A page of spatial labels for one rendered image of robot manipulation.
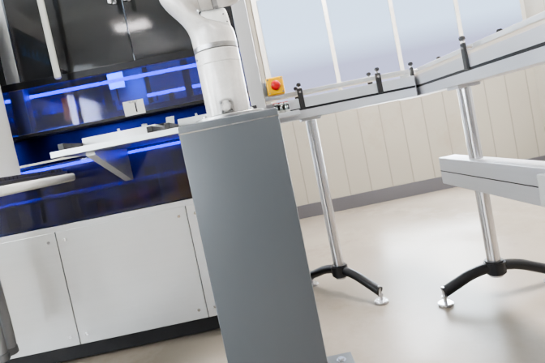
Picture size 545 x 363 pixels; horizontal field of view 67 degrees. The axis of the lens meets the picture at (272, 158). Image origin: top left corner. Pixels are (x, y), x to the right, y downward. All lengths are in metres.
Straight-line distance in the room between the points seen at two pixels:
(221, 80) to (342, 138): 2.80
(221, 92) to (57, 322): 1.33
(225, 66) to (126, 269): 1.08
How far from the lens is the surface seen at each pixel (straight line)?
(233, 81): 1.10
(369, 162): 3.87
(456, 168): 1.86
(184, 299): 1.88
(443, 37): 4.18
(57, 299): 2.03
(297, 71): 3.78
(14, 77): 2.00
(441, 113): 4.10
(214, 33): 1.12
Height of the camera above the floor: 0.79
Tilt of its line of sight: 3 degrees down
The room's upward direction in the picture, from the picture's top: 11 degrees counter-clockwise
